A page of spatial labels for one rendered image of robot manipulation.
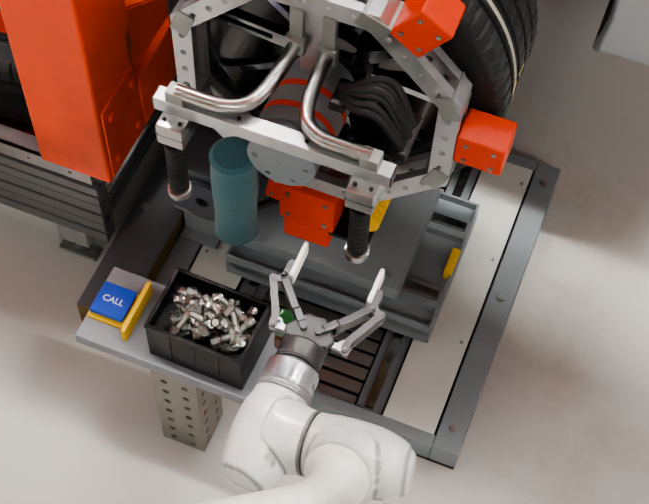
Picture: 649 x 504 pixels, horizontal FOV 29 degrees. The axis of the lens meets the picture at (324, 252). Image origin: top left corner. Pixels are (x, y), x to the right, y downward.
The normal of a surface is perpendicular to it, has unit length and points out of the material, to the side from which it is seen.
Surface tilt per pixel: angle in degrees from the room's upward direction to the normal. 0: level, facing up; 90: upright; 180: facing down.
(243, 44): 63
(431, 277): 0
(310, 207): 90
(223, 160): 0
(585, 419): 0
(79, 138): 90
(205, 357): 90
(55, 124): 90
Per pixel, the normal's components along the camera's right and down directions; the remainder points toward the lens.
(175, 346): -0.39, 0.78
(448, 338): 0.03, -0.52
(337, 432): -0.12, -0.89
